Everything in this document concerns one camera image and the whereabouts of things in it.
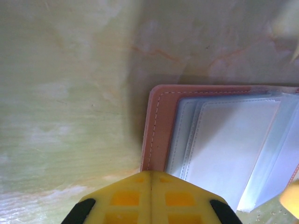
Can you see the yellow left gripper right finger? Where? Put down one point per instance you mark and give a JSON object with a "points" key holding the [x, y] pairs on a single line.
{"points": [[180, 203]]}

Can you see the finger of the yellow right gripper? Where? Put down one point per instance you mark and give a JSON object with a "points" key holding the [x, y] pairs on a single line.
{"points": [[292, 198]]}

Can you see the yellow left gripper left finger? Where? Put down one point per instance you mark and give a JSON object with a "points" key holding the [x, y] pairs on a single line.
{"points": [[123, 203]]}

